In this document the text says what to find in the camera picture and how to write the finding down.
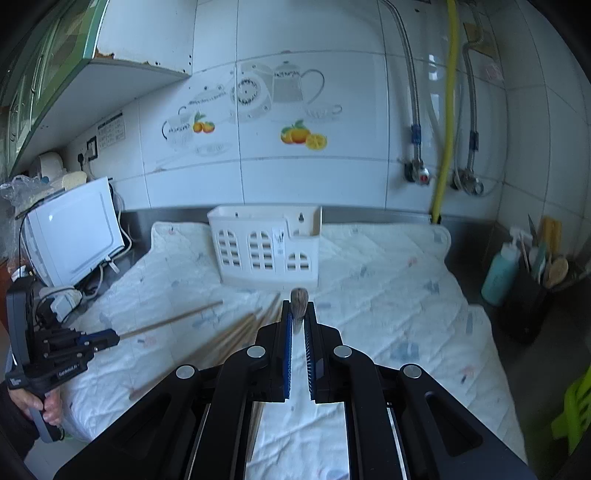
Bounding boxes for wall socket with plug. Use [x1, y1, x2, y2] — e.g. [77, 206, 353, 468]
[77, 136, 98, 169]

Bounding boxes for chrome water valve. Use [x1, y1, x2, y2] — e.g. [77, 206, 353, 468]
[452, 169, 485, 197]

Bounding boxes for braided metal hose left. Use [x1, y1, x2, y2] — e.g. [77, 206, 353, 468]
[380, 0, 424, 163]

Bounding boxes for green plastic basket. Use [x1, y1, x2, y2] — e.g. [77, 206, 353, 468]
[551, 367, 591, 454]

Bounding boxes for white power strip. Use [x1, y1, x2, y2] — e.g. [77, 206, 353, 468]
[36, 286, 83, 323]

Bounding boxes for white plastic utensil holder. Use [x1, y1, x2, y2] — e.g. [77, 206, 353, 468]
[207, 205, 322, 290]

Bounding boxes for braided metal hose right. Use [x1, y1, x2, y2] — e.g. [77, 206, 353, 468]
[461, 38, 481, 172]

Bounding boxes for green wall cabinet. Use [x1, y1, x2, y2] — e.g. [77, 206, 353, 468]
[1, 1, 197, 178]

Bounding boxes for instruction label sticker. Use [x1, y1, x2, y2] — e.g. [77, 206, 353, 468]
[96, 111, 126, 150]

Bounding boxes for white quilted mat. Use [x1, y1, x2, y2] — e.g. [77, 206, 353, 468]
[62, 222, 525, 479]

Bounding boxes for teal soap bottle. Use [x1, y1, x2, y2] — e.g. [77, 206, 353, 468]
[481, 227, 524, 306]

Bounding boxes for white microwave oven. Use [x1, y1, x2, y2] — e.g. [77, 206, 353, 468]
[23, 177, 124, 287]

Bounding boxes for black utensil cup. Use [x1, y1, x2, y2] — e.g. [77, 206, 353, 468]
[493, 269, 580, 353]

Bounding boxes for person's left hand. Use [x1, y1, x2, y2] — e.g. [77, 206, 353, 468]
[8, 388, 63, 426]

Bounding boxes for braided metal hose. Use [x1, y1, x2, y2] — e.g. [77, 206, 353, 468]
[380, 0, 424, 163]
[461, 38, 481, 172]

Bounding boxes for red-knob water valve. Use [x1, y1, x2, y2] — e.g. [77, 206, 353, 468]
[404, 159, 431, 186]

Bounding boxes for yellow gas hose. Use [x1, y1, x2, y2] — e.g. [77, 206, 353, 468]
[430, 0, 461, 225]

